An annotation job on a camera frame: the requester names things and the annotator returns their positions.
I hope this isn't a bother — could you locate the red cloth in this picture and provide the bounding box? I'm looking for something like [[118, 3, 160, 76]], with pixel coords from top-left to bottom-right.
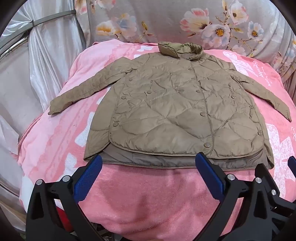
[[54, 206, 74, 234]]

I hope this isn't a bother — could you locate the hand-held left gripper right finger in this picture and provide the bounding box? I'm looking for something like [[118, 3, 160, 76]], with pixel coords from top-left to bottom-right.
[[195, 152, 277, 241]]

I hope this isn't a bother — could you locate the khaki quilted jacket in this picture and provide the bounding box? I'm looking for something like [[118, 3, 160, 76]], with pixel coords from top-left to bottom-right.
[[47, 41, 292, 169]]

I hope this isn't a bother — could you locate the grey curtain strap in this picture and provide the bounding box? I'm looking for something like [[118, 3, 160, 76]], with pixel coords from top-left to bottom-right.
[[0, 10, 77, 58]]

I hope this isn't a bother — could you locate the grey floral blanket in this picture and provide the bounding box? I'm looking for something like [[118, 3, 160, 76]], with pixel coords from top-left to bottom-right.
[[74, 0, 296, 77]]

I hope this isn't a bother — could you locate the white satin curtain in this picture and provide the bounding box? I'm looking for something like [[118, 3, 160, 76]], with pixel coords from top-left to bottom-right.
[[0, 5, 93, 200]]

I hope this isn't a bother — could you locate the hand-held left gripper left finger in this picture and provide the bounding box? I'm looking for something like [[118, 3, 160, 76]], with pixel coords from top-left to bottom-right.
[[26, 154, 103, 241]]

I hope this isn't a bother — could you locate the pink printed blanket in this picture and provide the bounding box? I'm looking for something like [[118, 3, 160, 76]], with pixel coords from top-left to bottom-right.
[[18, 39, 296, 241]]

